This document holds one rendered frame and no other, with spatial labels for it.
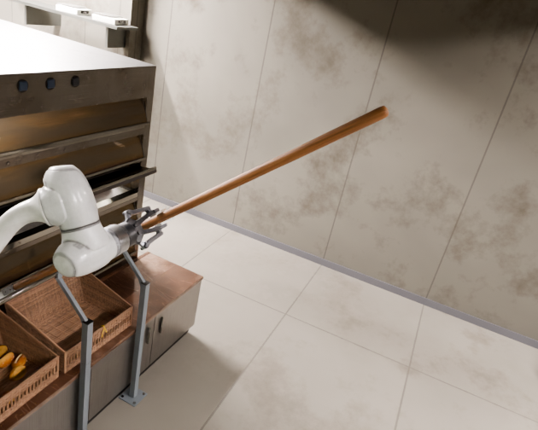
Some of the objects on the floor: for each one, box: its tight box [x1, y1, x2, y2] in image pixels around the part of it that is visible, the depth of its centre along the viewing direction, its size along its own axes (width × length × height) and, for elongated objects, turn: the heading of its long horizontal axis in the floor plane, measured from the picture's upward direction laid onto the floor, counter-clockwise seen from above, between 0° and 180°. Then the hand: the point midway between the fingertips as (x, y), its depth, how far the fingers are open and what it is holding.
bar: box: [0, 251, 150, 430], centre depth 262 cm, size 31×127×118 cm, turn 132°
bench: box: [0, 252, 203, 430], centre depth 296 cm, size 56×242×58 cm, turn 132°
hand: (161, 217), depth 156 cm, fingers closed on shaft, 3 cm apart
